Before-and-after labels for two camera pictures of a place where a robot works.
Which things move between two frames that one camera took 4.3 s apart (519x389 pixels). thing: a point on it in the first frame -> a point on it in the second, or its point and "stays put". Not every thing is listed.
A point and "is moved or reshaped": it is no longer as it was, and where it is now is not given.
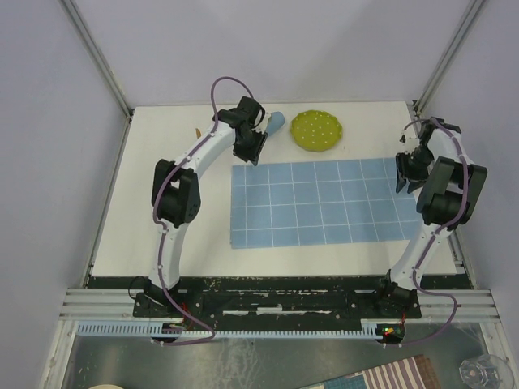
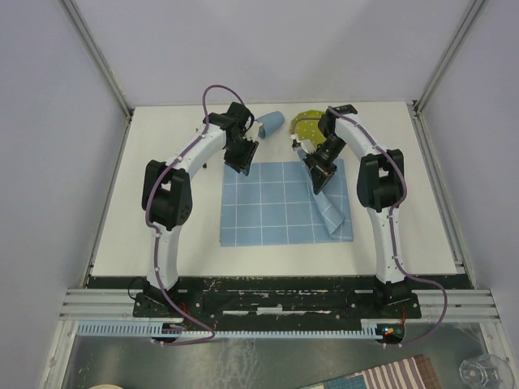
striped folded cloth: [417, 372] stays put
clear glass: [486, 371] stays put
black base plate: [272, 298] stays put
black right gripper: [402, 168] -> [320, 173]
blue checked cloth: [297, 203] is moved or reshaped
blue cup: [276, 121] stays put
